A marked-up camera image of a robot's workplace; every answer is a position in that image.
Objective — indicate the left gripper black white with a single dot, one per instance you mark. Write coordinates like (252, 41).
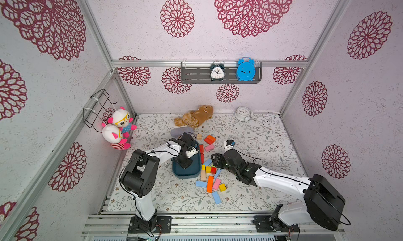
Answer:
(186, 165)

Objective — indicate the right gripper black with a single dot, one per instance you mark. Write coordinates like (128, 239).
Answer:
(220, 161)

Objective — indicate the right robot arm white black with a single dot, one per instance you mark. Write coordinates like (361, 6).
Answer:
(318, 200)

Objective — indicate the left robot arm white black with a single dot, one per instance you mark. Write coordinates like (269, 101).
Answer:
(138, 176)

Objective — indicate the red rectangular block upper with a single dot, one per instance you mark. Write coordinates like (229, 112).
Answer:
(201, 149)

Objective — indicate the red rectangular block lower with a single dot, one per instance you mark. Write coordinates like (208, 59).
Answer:
(202, 158)

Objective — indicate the light blue narrow block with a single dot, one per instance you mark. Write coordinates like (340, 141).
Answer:
(218, 171)

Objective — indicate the grey fabric glasses case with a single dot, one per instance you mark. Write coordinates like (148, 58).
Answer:
(176, 132)

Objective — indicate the pink rectangular block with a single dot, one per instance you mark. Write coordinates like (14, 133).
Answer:
(209, 147)

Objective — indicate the red rectangular block by orange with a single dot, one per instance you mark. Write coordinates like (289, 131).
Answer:
(208, 141)

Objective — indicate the dark teal plastic bin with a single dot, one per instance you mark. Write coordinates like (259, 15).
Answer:
(192, 171)

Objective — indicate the light blue block far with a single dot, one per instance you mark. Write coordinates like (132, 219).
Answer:
(208, 162)

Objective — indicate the pink block lower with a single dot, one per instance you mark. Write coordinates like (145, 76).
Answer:
(216, 184)

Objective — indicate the yellow cube far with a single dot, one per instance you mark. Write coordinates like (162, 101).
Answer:
(222, 188)

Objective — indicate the long natural wooden block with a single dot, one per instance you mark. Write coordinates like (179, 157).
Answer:
(203, 176)

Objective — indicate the brown teddy bear plush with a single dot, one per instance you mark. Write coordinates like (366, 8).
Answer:
(195, 118)

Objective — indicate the long orange block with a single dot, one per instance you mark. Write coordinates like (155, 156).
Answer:
(210, 183)

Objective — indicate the light blue block left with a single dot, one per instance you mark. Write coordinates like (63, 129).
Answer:
(201, 184)

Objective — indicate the white alarm clock on table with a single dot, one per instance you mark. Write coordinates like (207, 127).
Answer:
(244, 114)

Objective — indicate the white owl plush yellow glasses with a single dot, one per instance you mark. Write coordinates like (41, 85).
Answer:
(123, 120)

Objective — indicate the white plush striped legs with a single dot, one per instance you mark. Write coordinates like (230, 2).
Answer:
(113, 135)

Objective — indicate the dark green alarm clock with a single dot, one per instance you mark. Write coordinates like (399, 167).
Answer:
(217, 72)

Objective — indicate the blue alarm clock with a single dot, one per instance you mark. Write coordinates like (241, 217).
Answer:
(246, 69)

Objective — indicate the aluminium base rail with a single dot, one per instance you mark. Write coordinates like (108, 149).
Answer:
(197, 224)

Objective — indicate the grey wall shelf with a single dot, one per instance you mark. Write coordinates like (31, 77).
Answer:
(201, 74)

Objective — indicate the black wire wall basket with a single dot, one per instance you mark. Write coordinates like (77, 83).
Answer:
(95, 115)

